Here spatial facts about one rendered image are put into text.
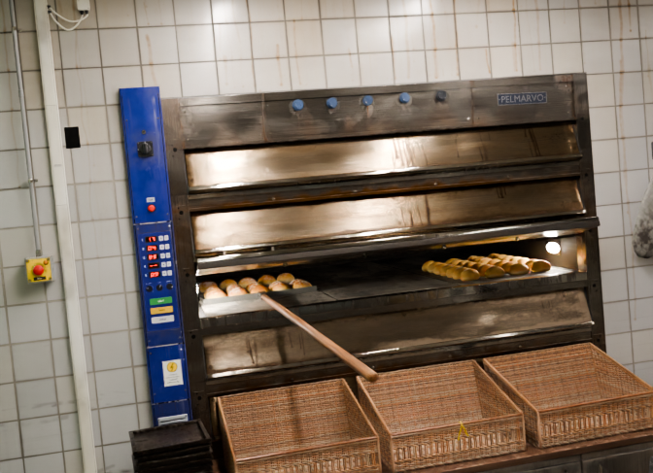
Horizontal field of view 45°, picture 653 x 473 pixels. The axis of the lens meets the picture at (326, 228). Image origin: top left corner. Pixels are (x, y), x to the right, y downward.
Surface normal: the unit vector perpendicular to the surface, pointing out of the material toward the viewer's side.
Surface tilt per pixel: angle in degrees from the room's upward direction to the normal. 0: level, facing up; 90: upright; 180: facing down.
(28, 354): 90
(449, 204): 70
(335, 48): 90
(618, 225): 90
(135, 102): 90
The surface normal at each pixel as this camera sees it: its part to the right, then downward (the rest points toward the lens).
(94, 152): 0.22, 0.03
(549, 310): 0.18, -0.31
